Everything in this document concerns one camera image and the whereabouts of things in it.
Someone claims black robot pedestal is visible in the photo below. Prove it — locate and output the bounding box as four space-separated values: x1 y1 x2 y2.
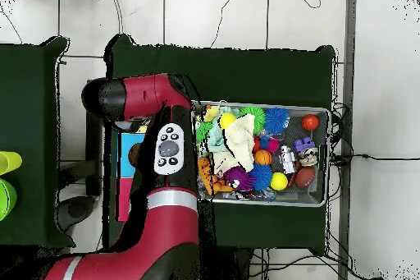
209 246 253 280

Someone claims green spiky ball with eyes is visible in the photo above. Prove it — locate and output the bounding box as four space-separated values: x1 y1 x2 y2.
195 120 214 143

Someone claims bright green plastic cup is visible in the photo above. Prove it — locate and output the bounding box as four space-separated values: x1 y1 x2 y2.
0 177 18 223

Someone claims yellow-green plastic cup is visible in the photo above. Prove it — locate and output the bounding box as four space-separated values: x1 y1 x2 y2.
0 150 23 176

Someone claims purple spiky toy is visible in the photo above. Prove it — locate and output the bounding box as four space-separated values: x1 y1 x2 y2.
223 165 256 192

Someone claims mint green cloth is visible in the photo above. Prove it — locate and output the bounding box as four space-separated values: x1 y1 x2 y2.
206 122 231 154

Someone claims wooden box with three holes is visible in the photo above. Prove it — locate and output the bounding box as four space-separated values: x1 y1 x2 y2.
116 125 148 223

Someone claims cream muslin cloth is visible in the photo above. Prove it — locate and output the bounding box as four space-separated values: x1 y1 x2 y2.
212 113 256 174

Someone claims shallow mesh bin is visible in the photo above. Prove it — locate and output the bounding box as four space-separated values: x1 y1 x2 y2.
191 100 331 208

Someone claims green spiky ball white nub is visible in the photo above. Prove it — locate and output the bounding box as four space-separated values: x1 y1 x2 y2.
240 105 266 135

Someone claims dark green side-table cloth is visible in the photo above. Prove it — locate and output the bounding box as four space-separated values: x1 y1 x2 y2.
0 36 76 249

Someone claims blue spiky ball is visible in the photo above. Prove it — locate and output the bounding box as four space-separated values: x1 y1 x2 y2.
263 107 291 135
248 162 274 192

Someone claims black upright panel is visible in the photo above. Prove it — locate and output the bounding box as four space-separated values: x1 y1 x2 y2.
85 108 103 197

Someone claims dark green table cloth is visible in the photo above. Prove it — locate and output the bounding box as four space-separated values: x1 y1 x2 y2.
103 34 336 256

